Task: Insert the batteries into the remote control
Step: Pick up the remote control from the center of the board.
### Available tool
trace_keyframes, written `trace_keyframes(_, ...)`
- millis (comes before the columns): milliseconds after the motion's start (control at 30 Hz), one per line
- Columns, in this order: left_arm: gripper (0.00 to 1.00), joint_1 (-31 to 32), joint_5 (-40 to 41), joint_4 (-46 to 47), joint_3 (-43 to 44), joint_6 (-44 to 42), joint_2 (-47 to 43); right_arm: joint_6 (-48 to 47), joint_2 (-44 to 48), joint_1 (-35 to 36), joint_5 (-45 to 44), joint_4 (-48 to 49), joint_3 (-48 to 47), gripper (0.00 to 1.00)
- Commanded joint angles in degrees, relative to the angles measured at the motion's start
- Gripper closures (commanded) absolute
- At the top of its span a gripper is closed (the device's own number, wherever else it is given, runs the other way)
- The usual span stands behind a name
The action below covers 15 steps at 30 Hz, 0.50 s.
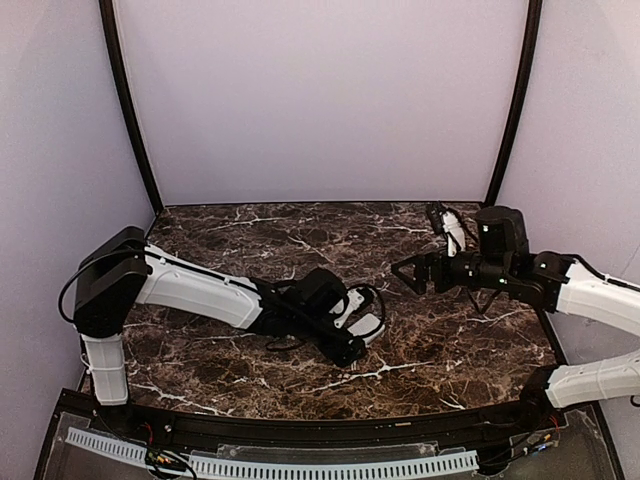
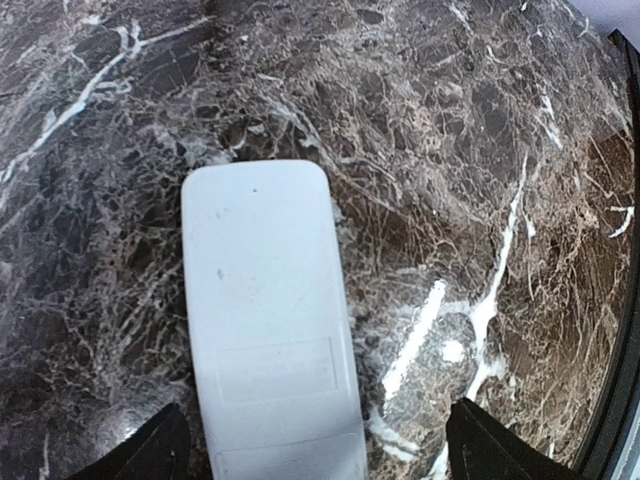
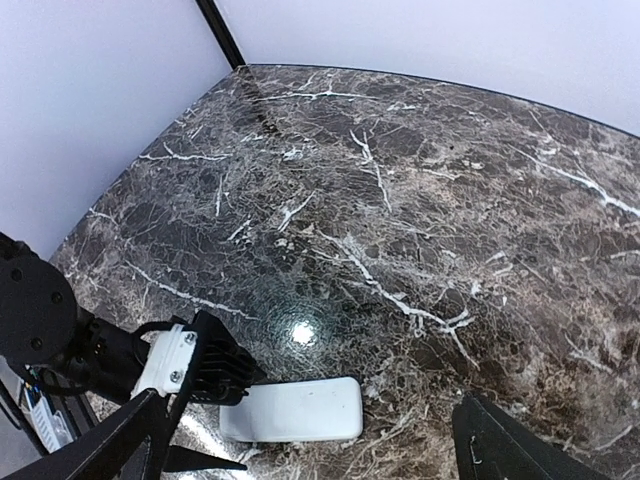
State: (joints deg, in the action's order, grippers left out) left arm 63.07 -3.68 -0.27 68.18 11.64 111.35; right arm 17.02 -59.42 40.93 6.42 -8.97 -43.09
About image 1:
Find white remote control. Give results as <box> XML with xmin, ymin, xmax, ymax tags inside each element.
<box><xmin>347</xmin><ymin>313</ymin><xmax>385</xmax><ymax>346</ymax></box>

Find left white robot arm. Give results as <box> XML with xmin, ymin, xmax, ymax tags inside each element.
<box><xmin>64</xmin><ymin>226</ymin><xmax>381</xmax><ymax>407</ymax></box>

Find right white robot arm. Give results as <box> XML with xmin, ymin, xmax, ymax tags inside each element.
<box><xmin>391</xmin><ymin>202</ymin><xmax>639</xmax><ymax>411</ymax></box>

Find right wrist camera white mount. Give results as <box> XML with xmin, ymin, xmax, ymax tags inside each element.
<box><xmin>426</xmin><ymin>201</ymin><xmax>478</xmax><ymax>257</ymax></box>

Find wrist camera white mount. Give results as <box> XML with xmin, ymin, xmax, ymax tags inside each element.
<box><xmin>330</xmin><ymin>284</ymin><xmax>386</xmax><ymax>329</ymax></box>
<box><xmin>426</xmin><ymin>201</ymin><xmax>478</xmax><ymax>257</ymax></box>

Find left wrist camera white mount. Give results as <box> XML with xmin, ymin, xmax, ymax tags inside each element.
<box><xmin>330</xmin><ymin>284</ymin><xmax>386</xmax><ymax>329</ymax></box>

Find white slotted cable duct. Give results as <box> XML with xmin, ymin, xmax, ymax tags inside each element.
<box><xmin>65</xmin><ymin>427</ymin><xmax>479</xmax><ymax>479</ymax></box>

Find black front rail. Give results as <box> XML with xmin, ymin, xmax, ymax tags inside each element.
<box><xmin>119</xmin><ymin>399</ymin><xmax>531</xmax><ymax>451</ymax></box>

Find right black frame post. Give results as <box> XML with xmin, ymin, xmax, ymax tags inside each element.
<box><xmin>483</xmin><ymin>0</ymin><xmax>543</xmax><ymax>207</ymax></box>

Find black frame post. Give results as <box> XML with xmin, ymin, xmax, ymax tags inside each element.
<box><xmin>98</xmin><ymin>0</ymin><xmax>164</xmax><ymax>216</ymax></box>
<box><xmin>483</xmin><ymin>0</ymin><xmax>543</xmax><ymax>207</ymax></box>

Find left black frame post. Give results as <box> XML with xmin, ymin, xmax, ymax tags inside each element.
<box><xmin>98</xmin><ymin>0</ymin><xmax>164</xmax><ymax>216</ymax></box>

